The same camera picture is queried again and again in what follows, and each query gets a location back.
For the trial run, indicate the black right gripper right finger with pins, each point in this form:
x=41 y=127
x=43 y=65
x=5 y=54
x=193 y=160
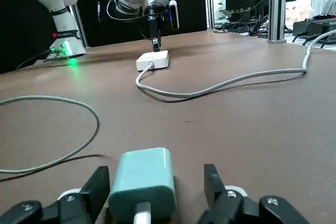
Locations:
x=214 y=184

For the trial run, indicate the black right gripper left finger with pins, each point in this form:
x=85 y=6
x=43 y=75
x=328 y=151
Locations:
x=97 y=187

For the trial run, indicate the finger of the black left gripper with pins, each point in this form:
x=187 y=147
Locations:
x=156 y=45

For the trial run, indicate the white power strip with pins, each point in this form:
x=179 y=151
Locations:
x=155 y=60

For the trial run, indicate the teal phone charger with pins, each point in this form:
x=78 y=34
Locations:
x=143 y=171

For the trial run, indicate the black power brick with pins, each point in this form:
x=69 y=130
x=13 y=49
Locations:
x=321 y=24
x=300 y=28

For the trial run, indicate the green potted plant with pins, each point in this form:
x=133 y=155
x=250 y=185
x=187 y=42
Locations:
x=224 y=11

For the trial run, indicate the black curtain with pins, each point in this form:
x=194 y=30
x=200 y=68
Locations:
x=15 y=24

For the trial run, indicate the aluminium frame post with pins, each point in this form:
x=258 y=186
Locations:
x=209 y=3
x=277 y=6

